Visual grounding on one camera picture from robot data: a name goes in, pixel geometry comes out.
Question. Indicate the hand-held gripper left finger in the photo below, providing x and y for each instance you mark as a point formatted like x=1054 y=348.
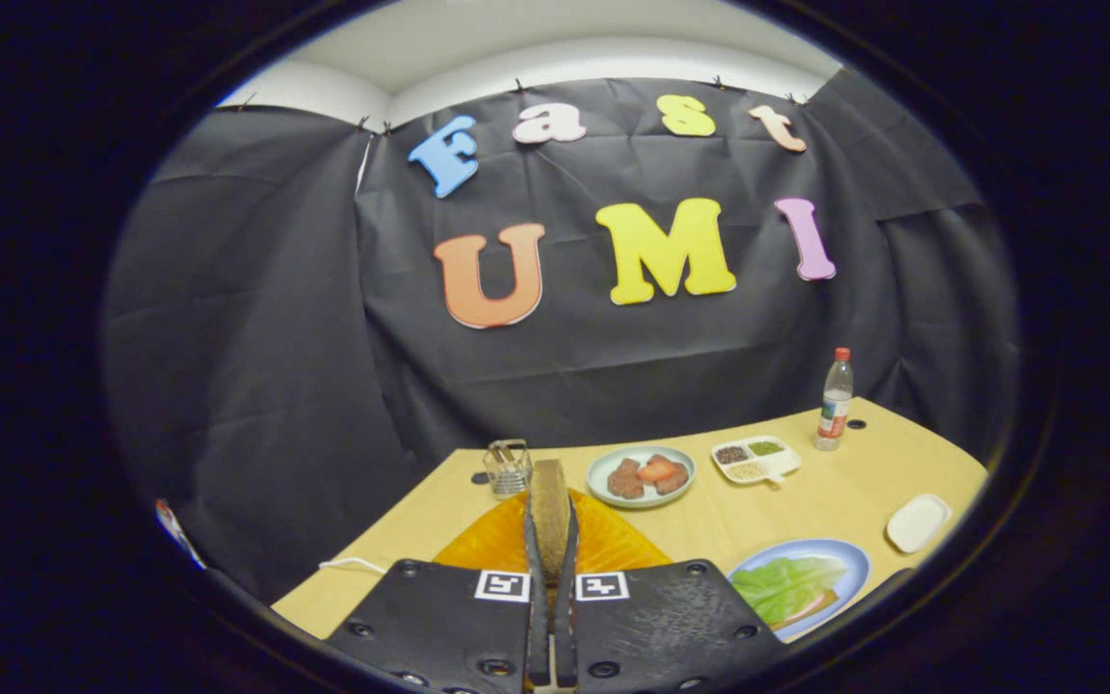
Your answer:
x=538 y=607

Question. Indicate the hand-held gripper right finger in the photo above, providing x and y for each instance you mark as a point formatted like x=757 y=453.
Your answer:
x=567 y=607

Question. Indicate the brown bread slice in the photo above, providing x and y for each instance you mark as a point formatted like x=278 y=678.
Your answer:
x=550 y=506
x=830 y=601

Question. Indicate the green lettuce leaf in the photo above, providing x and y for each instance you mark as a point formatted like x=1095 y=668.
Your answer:
x=781 y=586

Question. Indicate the pale green round plate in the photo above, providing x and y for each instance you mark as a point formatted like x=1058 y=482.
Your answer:
x=603 y=487

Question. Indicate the brown meat patty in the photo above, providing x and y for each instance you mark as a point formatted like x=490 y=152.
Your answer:
x=624 y=479
x=674 y=480

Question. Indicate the red tomato slice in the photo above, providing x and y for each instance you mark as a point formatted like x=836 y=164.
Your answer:
x=656 y=469

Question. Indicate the pink ham slice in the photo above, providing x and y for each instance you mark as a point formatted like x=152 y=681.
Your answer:
x=803 y=610

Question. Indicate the white sectioned seasoning dish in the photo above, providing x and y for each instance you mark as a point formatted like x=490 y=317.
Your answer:
x=777 y=465

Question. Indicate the blue round plate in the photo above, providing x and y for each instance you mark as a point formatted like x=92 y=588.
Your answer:
x=849 y=569

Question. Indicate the clear bottle red label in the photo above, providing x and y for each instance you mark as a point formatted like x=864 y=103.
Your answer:
x=835 y=400

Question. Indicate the black backdrop cloth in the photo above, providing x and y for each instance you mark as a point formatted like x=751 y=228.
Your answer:
x=324 y=337

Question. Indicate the white square plate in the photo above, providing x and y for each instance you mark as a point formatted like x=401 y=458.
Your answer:
x=918 y=522

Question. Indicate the red white blue object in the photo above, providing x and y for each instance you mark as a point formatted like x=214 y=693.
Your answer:
x=177 y=532

